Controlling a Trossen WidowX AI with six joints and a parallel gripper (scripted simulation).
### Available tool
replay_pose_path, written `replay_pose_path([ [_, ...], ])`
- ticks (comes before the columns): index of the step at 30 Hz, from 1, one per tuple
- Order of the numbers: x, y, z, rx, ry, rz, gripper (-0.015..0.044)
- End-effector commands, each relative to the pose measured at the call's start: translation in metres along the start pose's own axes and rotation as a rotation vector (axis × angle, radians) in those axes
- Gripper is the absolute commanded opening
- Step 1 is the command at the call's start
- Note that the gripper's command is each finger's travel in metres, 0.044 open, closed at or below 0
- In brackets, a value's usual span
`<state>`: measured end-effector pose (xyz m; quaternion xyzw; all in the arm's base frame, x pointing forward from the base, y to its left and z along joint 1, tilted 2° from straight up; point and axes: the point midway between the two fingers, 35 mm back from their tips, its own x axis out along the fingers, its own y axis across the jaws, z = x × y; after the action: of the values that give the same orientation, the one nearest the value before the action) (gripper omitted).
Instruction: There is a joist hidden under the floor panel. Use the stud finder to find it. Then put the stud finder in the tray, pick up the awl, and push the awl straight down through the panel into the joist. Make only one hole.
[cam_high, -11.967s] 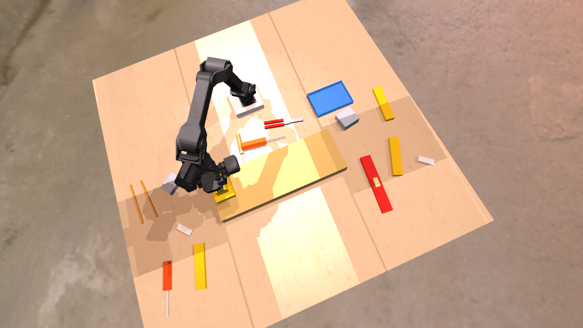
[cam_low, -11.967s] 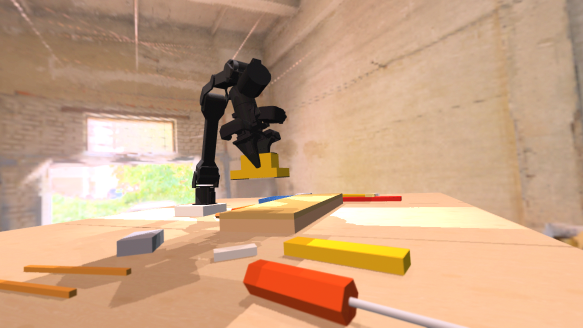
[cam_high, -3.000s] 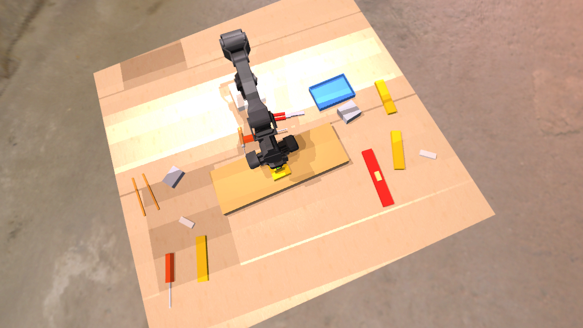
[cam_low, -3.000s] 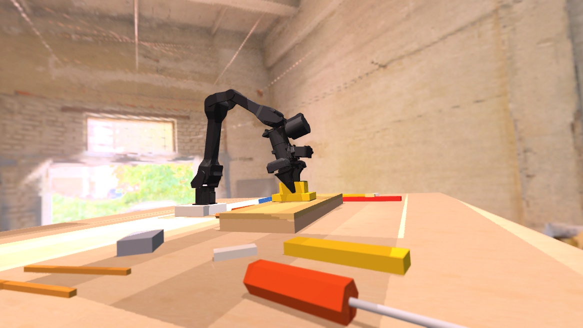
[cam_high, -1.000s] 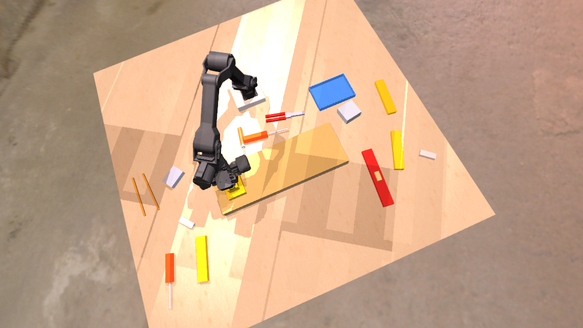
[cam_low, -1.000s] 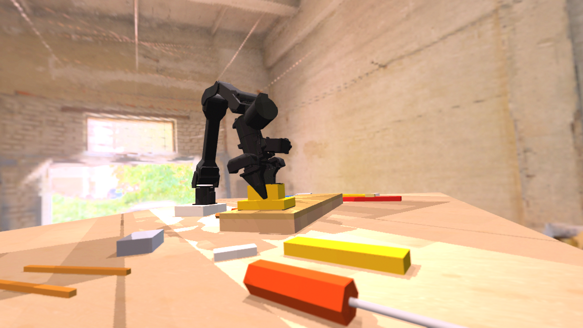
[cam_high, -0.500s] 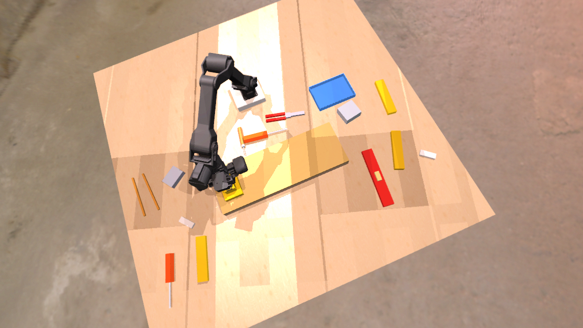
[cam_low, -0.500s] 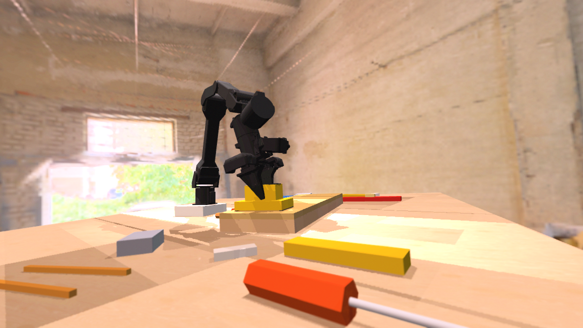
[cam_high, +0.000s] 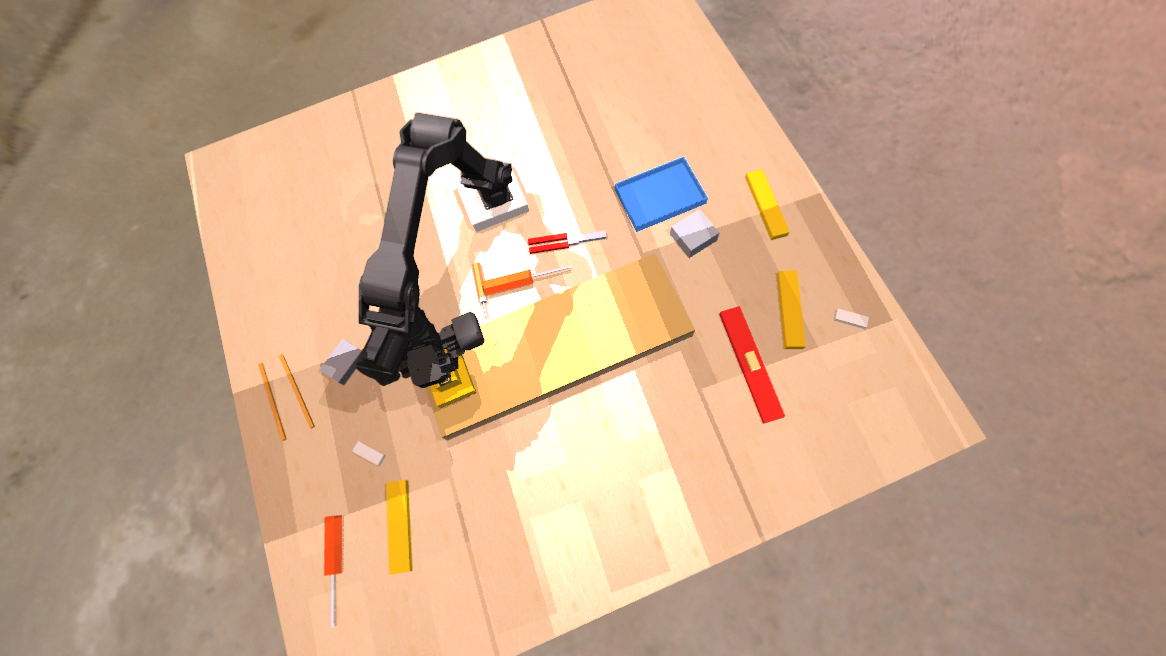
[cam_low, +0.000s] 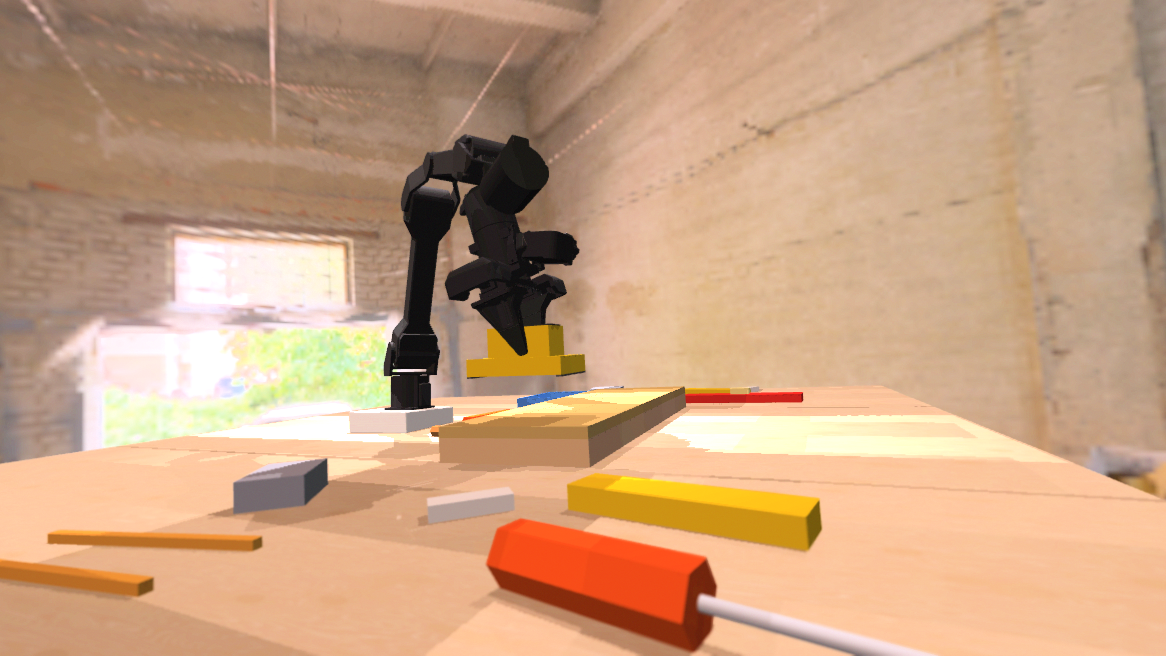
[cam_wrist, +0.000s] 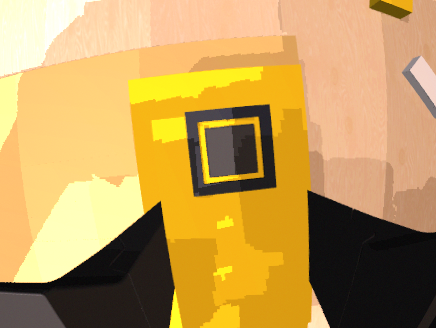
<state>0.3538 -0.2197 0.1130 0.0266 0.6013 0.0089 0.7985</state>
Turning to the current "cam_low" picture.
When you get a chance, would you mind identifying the pale yellow panel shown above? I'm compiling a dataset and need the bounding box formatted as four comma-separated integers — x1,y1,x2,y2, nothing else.
438,386,686,468

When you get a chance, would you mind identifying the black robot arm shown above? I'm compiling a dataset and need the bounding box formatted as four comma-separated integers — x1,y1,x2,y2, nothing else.
382,134,580,410

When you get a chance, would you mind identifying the blue shallow tray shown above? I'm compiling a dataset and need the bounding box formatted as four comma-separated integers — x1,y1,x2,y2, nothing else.
517,392,584,408

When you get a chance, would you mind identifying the red flat bar with white rectangle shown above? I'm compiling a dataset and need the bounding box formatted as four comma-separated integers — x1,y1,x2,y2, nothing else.
684,387,803,403

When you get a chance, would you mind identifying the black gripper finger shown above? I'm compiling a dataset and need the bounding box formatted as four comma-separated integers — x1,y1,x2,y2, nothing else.
520,292,556,327
471,285,528,357

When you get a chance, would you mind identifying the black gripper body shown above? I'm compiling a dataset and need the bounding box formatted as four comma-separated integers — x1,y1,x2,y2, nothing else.
445,223,567,303

